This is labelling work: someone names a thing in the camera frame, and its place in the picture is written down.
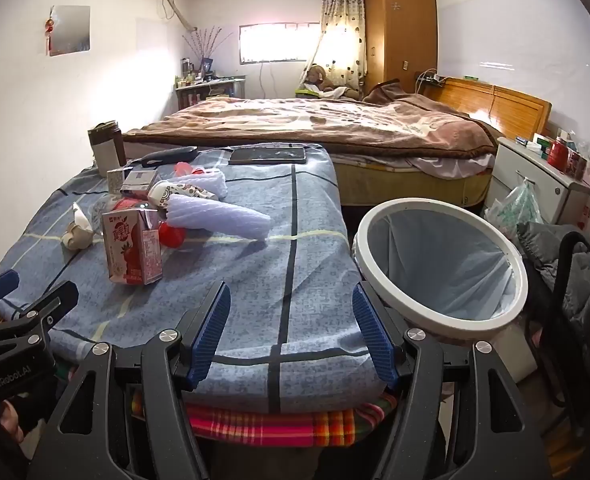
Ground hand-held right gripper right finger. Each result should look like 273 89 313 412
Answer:
352 281 558 480

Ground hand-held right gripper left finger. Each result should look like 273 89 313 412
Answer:
28 280 232 480

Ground white tissue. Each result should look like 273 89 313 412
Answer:
61 202 96 251

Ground pink milk carton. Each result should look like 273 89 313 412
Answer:
100 208 164 286

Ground white round trash bin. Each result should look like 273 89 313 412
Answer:
351 198 538 376

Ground white foam net sleeve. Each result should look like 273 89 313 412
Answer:
172 169 227 200
167 194 272 241

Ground silver cigarette box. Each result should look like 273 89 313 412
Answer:
120 170 160 196

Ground person's left hand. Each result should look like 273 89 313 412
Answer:
0 399 28 443

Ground light blue bin liner bag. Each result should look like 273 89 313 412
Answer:
365 207 518 318

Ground red plaid cloth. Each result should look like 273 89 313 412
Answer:
130 392 398 448

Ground bed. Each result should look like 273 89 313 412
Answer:
125 97 496 208

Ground brown and white thermos mug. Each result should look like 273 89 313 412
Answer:
87 121 127 177

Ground dark blue glasses case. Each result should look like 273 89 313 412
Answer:
140 146 198 168

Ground black smartphone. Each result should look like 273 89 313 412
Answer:
228 145 308 166

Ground green printed plastic bag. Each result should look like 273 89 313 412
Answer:
484 180 546 241

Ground grey padded jacket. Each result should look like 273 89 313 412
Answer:
517 220 590 361

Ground brown blanket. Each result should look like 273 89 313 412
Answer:
122 80 498 158

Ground white nightstand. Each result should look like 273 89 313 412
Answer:
484 136 590 226

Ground cluttered corner shelf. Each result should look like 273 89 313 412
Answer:
175 75 247 111

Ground red jar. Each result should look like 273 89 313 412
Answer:
547 139 569 171

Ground brown teddy bear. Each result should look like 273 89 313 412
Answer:
302 65 361 101

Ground wooden headboard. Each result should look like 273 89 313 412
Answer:
420 77 553 136

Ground red box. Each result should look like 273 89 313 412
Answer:
567 150 588 181

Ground decorative dry branches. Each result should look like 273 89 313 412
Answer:
182 27 236 68

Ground window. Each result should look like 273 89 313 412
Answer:
238 23 323 64

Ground patterned curtain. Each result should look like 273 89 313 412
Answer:
320 0 367 93

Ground wooden wardrobe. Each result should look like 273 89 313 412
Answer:
364 0 438 93

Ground air conditioner pipe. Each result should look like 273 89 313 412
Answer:
157 0 198 31

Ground black metal chair frame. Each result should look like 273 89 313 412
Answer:
525 232 590 441

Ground silver wall panel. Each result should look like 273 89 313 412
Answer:
49 5 92 57

